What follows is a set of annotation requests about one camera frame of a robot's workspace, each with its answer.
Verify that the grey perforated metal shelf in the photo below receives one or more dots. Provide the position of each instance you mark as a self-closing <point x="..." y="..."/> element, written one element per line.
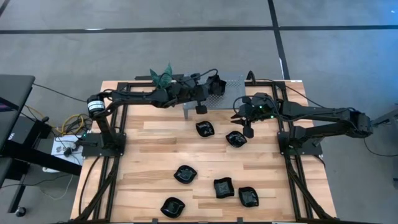
<point x="236" y="90"/>

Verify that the black desk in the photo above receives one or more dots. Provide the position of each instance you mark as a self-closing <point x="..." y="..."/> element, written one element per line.
<point x="12" y="93"/>

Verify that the small black edge clip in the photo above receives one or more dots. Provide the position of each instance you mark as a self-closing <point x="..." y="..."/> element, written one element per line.
<point x="154" y="221"/>
<point x="239" y="220"/>

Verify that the black floor stand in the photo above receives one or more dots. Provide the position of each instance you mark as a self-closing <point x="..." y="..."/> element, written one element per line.
<point x="384" y="118"/>

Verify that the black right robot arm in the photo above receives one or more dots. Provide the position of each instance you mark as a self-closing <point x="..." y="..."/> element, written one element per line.
<point x="317" y="112"/>

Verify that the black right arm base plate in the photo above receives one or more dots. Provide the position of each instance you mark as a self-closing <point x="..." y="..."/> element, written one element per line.
<point x="311" y="149"/>

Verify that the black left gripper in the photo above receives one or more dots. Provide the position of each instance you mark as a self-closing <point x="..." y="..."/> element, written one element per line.
<point x="189" y="93"/>

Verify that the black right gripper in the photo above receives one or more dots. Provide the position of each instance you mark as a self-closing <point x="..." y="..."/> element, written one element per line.
<point x="262" y="107"/>

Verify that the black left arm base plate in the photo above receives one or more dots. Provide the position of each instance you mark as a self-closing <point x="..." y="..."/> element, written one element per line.
<point x="93" y="151"/>

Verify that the black caster wheel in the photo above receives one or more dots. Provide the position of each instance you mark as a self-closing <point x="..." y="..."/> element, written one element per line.
<point x="20" y="211"/>

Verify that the snake plant in white pot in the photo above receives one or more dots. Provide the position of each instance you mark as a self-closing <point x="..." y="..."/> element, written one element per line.
<point x="161" y="79"/>

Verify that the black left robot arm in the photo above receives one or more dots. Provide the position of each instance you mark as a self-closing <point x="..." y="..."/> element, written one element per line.
<point x="133" y="96"/>

